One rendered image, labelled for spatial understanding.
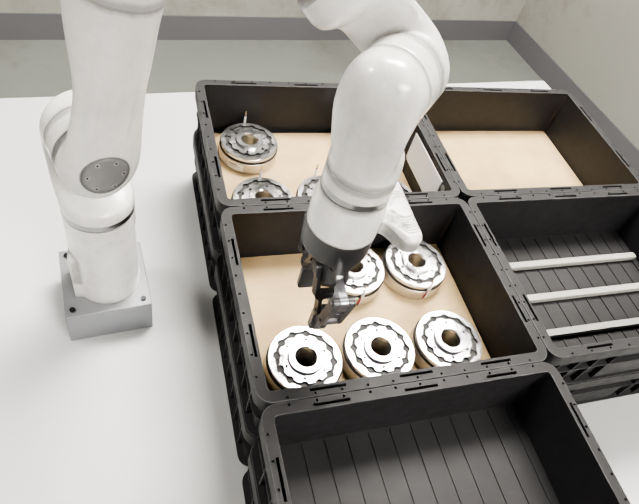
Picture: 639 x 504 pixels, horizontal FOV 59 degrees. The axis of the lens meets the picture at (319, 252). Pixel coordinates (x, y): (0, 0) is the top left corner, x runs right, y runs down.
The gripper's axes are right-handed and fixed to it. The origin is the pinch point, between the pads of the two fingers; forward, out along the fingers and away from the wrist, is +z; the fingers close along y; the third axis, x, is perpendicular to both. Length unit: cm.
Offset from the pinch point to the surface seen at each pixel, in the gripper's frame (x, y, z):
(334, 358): 4.7, 3.2, 10.3
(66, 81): -42, -177, 97
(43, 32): -52, -206, 93
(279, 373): -3.3, 4.5, 10.2
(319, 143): 14.7, -43.7, 13.0
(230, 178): -3.8, -34.6, 13.4
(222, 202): -8.1, -19.6, 3.5
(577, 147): 70, -38, 8
